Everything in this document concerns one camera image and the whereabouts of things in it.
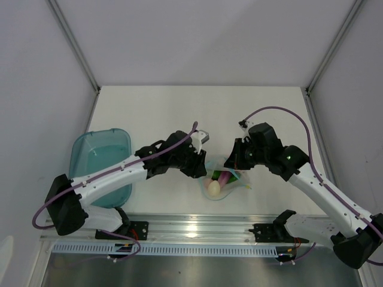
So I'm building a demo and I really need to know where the right aluminium frame post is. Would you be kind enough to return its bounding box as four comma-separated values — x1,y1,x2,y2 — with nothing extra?
303,0,366,93

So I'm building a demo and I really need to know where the aluminium mounting rail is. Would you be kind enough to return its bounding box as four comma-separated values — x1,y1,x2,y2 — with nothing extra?
40,213,332,244

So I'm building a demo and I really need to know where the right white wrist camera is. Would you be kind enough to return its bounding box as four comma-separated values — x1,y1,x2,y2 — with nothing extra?
238,120,254,142

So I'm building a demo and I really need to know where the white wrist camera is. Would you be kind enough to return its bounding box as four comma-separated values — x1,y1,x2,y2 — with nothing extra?
238,120,254,142
191,130,209,154

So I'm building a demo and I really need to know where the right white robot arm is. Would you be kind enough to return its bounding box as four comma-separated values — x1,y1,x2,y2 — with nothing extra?
224,120,382,269

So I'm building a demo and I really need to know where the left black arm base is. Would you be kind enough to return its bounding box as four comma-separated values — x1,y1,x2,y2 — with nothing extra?
95,221,149,240

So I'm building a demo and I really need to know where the purple toy eggplant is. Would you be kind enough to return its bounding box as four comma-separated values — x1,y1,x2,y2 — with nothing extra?
218,171,232,186

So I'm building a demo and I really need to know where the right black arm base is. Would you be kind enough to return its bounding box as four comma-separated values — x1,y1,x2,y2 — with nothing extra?
248,223,299,243

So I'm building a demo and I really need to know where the teal plastic tray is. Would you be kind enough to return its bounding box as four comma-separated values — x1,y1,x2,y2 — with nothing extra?
68,127,133,209

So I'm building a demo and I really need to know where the left aluminium frame post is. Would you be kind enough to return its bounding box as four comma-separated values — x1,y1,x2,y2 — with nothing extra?
45,0,101,94

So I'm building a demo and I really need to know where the aluminium frame post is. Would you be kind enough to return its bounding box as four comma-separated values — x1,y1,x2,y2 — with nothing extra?
303,0,366,93
45,0,101,94

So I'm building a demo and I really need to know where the clear zip top bag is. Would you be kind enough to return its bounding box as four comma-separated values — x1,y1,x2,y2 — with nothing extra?
198,156,251,201

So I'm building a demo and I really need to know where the white toy egg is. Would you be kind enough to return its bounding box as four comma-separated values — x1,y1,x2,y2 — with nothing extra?
207,181,221,197

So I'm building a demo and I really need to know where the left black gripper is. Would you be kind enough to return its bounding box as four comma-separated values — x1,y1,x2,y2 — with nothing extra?
169,143,206,178

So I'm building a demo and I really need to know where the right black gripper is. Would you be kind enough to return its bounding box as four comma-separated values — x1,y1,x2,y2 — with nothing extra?
224,138,268,170

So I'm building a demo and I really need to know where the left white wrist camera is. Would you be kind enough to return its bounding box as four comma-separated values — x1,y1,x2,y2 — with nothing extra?
191,130,209,154

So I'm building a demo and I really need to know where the white slotted cable duct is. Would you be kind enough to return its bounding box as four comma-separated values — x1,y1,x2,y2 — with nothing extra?
52,242,278,258

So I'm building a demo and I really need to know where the green toy bell pepper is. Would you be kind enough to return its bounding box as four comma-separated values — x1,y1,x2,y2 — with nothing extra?
211,170,222,181

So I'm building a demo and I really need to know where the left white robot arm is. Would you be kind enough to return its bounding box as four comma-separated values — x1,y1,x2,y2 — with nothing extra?
45,130,209,239

